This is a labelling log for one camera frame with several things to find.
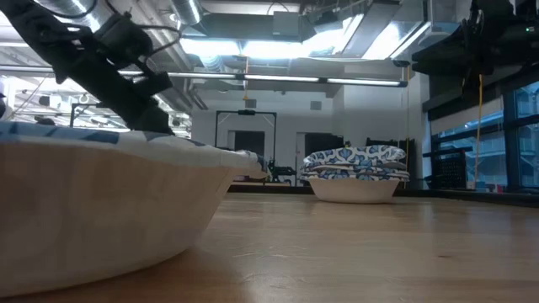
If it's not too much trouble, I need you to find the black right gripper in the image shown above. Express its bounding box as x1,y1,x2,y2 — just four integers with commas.
411,38,494,77

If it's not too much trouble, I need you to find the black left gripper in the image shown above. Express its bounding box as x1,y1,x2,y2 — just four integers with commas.
53,45,175,136

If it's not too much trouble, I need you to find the long ceiling strip light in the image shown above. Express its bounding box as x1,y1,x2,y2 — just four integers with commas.
117,69,408,88

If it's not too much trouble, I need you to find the far white bowl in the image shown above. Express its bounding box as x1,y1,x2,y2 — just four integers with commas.
300,170,410,205

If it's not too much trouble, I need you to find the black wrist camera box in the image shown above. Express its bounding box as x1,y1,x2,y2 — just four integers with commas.
94,13,155,66

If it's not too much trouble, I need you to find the black gantry frame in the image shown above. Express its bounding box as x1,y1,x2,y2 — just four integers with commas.
214,109,279,169

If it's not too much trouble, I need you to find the silver ventilation duct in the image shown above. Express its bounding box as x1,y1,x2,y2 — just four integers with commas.
168,0,204,27

